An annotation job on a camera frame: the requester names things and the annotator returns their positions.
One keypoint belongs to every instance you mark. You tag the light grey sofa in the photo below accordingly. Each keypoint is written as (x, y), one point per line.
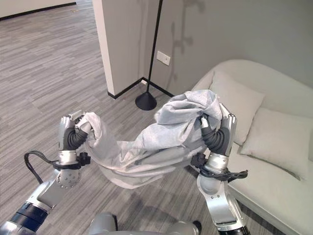
(276, 137)

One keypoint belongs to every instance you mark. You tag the small light grey cushion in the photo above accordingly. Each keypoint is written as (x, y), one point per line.
(278, 142)

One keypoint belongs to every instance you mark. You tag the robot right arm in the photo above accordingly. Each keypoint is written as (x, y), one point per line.
(220, 193)

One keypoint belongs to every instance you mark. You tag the large light grey cushion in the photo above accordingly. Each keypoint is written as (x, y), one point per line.
(240, 107)

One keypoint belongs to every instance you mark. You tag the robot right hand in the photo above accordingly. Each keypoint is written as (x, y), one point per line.
(221, 139)

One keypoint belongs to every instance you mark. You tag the light grey garment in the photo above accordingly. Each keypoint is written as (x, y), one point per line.
(156, 147)

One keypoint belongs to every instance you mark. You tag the white wall socket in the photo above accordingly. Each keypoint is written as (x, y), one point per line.
(163, 58)

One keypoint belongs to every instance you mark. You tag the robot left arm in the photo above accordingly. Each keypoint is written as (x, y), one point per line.
(45, 191)

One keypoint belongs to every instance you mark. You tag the black floor lamp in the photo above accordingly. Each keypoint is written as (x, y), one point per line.
(151, 63)

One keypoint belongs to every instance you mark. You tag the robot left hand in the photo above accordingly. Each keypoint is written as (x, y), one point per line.
(69, 138)

